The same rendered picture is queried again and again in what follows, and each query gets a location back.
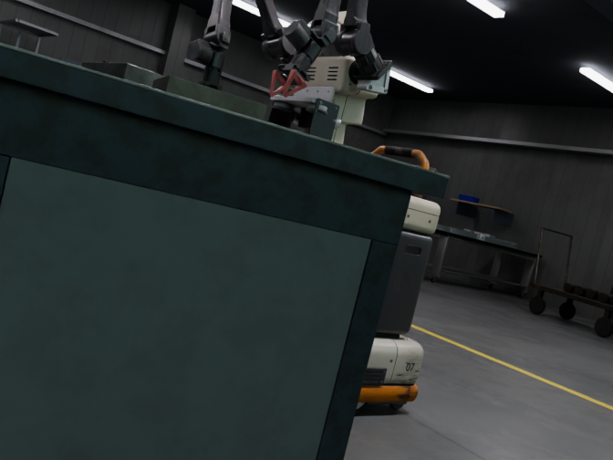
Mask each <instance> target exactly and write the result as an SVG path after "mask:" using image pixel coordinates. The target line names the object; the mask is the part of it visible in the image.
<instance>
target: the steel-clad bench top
mask: <svg viewBox="0 0 613 460"><path fill-rule="evenodd" d="M0 47H6V48H9V49H12V50H15V51H18V52H22V53H25V54H28V55H31V56H34V57H37V58H43V59H46V60H49V61H52V62H56V63H58V64H62V65H65V66H68V67H72V68H77V69H80V70H83V71H87V72H89V73H92V74H96V75H99V76H102V77H105V78H111V79H114V80H117V81H120V82H123V83H127V84H130V85H133V86H136V87H139V88H143V89H147V90H151V91H154V92H158V93H160V94H163V95H167V96H170V97H174V98H176V99H182V100H185V101H189V102H191V103H194V104H198V105H201V106H204V107H207V108H210V109H214V110H219V111H222V112H225V113H229V114H232V115H234V116H238V117H241V118H245V119H248V120H253V121H256V122H260V123H263V124H265V125H269V126H272V127H275V128H278V129H281V130H285V131H290V132H293V133H296V134H300V135H303V136H306V137H309V138H312V139H316V140H319V141H324V142H327V143H330V144H334V145H337V146H340V147H343V148H346V149H350V150H352V151H356V152H361V153H365V154H367V155H371V156H374V157H377V158H381V159H383V160H386V161H390V162H395V163H398V164H401V165H405V166H408V167H411V168H414V169H417V170H421V171H424V172H427V173H432V174H436V175H439V176H441V177H445V178H448V179H450V176H448V175H445V174H441V173H438V172H433V171H430V170H427V169H423V168H421V167H418V166H414V165H411V164H407V163H405V162H399V161H396V160H393V159H390V158H387V157H384V156H380V155H377V154H374V153H371V152H365V151H362V150H360V149H356V148H353V147H350V146H347V145H344V144H340V143H337V142H334V141H329V140H326V139H322V138H319V137H317V136H313V135H310V134H306V133H304V132H301V131H295V130H292V129H288V128H286V127H283V126H279V125H276V124H273V123H270V122H267V121H263V120H259V119H255V118H252V117H249V116H245V115H243V114H239V113H236V112H233V111H229V110H225V109H221V108H218V107H215V106H212V105H209V104H205V103H202V102H200V101H196V100H193V99H187V98H185V97H182V96H178V95H175V94H171V93H169V92H166V91H162V90H159V89H154V88H151V87H148V86H144V85H141V84H138V83H135V82H132V81H128V80H126V79H123V78H117V77H114V76H111V75H108V74H104V73H101V72H98V71H95V70H92V69H89V68H83V67H81V66H77V65H74V64H70V63H67V62H65V61H61V60H58V59H55V58H51V57H47V56H43V55H40V54H37V53H34V52H31V51H27V50H24V49H22V48H18V47H13V46H9V45H7V44H3V43H0Z"/></svg>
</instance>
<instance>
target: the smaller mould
mask: <svg viewBox="0 0 613 460"><path fill-rule="evenodd" d="M152 87H153V88H154V89H159V90H162V91H166V92H169V93H171V94H175V95H178V96H182V97H185V98H187V99H193V100H196V101H200V102H202V103H205V104H209V105H212V106H215V107H218V108H221V109H225V110H229V111H233V112H236V113H239V114H243V115H245V116H249V117H252V118H255V119H259V120H264V119H265V113H266V109H267V105H265V104H262V103H259V102H256V101H253V100H249V99H245V98H242V97H239V96H235V95H233V94H230V93H227V92H223V91H220V90H218V89H212V88H209V87H206V86H204V85H201V84H197V83H194V82H191V81H189V80H185V79H182V78H177V77H174V76H171V75H169V76H166V77H163V78H158V79H155V80H153V84H152Z"/></svg>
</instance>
